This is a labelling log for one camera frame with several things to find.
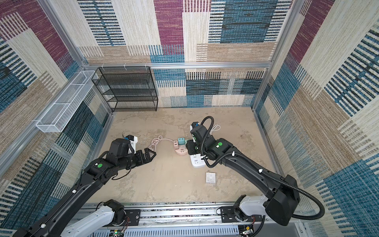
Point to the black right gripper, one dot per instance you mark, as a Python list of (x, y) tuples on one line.
[(190, 145)]

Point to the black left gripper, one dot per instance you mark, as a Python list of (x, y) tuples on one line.
[(141, 160)]

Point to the teal usb charger plug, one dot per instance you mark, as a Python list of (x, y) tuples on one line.
[(181, 141)]

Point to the pink usb charger plug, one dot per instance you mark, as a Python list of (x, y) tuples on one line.
[(176, 145)]

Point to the white usb charger plug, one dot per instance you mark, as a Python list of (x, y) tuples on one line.
[(210, 178)]

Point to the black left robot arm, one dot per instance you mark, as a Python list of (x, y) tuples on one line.
[(121, 155)]

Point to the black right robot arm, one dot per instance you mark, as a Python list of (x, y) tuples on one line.
[(279, 202)]

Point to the pink round power strip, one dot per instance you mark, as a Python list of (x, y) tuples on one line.
[(181, 151)]

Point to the white square power strip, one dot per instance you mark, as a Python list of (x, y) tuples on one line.
[(197, 161)]

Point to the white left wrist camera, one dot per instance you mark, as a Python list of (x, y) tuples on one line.
[(133, 141)]

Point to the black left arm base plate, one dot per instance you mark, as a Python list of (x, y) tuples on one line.
[(130, 217)]

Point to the black wire shelf rack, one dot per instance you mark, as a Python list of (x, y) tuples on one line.
[(127, 89)]

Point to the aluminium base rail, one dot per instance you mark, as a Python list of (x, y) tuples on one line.
[(173, 220)]

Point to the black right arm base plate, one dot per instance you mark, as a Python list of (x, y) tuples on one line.
[(228, 215)]

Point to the white mesh wall basket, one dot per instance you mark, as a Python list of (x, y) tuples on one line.
[(56, 118)]

